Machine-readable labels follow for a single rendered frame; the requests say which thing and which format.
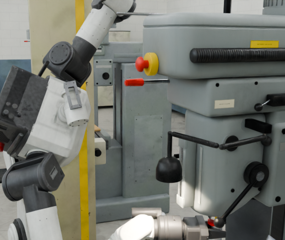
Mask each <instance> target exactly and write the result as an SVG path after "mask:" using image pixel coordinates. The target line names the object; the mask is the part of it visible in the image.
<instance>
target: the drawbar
mask: <svg viewBox="0 0 285 240"><path fill-rule="evenodd" d="M231 5H232V0H224V12H223V13H231Z"/></svg>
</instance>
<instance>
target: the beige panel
mask: <svg viewBox="0 0 285 240"><path fill-rule="evenodd" d="M91 3H92V0H28V11H29V29H30V48H31V72H32V73H33V74H36V75H38V74H39V72H40V70H41V68H42V67H43V63H42V60H43V58H44V57H45V55H46V54H47V53H48V52H49V50H50V49H51V48H52V46H53V45H55V44H56V43H58V42H60V41H66V42H68V43H70V44H71V45H72V43H73V42H72V40H73V39H74V37H75V36H76V34H77V32H78V31H79V29H80V28H81V26H82V24H83V23H84V21H85V20H86V18H87V17H88V15H89V13H90V12H91V10H92V7H91ZM90 63H91V65H92V71H91V74H90V76H89V77H88V79H87V80H86V81H85V82H84V84H83V85H82V86H81V89H83V90H85V91H86V92H87V94H88V98H89V102H90V105H91V113H90V116H89V122H88V124H87V127H86V131H85V134H84V138H83V141H82V145H81V149H80V152H79V154H78V155H77V156H76V157H75V158H74V159H73V160H72V161H71V162H70V163H69V164H68V165H66V166H64V167H61V169H62V171H63V173H64V174H65V177H64V179H63V180H62V182H61V184H60V186H59V187H58V189H57V190H56V191H53V192H52V195H54V197H55V201H56V205H57V214H58V219H59V224H60V229H61V234H62V239H63V240H96V197H95V139H94V81H93V57H92V59H91V60H90ZM49 75H51V76H53V77H56V76H55V75H53V74H52V73H51V71H50V70H49V69H48V68H46V70H45V71H44V73H43V74H42V76H41V77H43V78H46V77H47V76H49Z"/></svg>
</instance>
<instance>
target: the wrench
mask: <svg viewBox="0 0 285 240"><path fill-rule="evenodd" d="M155 14H160V13H140V12H117V13H116V15H139V16H149V15H155Z"/></svg>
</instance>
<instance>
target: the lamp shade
mask: <svg viewBox="0 0 285 240"><path fill-rule="evenodd" d="M182 170H183V169H182V166H181V163H180V161H179V160H178V159H177V158H176V157H174V156H172V157H167V156H164V157H163V158H161V159H159V161H158V164H157V166H156V179H157V180H158V181H160V182H164V183H176V182H180V181H181V180H182Z"/></svg>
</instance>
